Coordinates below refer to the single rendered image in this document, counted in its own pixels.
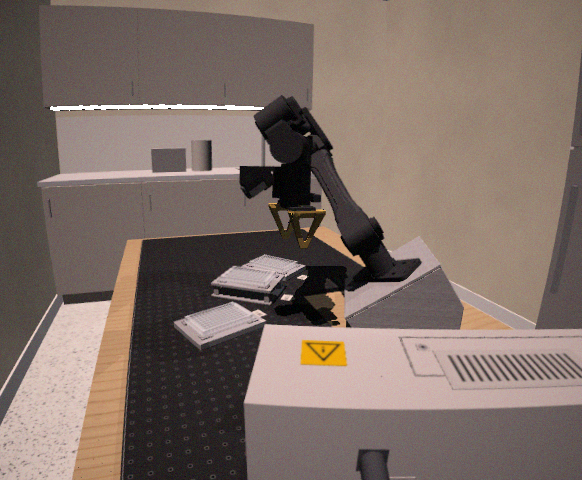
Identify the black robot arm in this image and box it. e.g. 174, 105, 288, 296
240, 95, 422, 282

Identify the light grey machine housing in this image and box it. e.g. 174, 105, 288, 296
244, 324, 582, 480

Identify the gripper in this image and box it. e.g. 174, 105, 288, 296
268, 165, 326, 249

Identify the white well plate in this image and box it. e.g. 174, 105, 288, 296
220, 266, 277, 287
249, 255, 298, 273
184, 302, 255, 338

